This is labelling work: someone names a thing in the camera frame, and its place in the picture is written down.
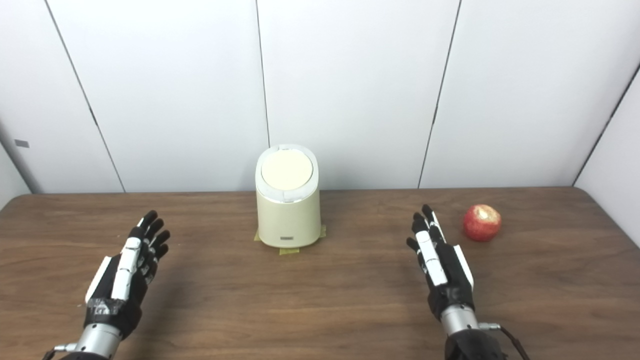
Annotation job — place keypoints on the cream-colored trash bin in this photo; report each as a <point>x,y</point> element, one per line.
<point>288,220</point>

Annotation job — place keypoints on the grey wall label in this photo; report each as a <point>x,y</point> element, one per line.
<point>21,143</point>

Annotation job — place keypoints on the cream round bin lid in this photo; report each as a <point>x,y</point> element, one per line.
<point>286,170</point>

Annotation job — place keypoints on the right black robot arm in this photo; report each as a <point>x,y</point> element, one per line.
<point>465,345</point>

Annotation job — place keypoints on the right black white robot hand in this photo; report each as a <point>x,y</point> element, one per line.
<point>440,265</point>

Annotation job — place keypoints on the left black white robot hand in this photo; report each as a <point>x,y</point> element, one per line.
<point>131,260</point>

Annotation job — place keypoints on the red apple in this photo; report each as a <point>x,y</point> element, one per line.
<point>481,224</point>

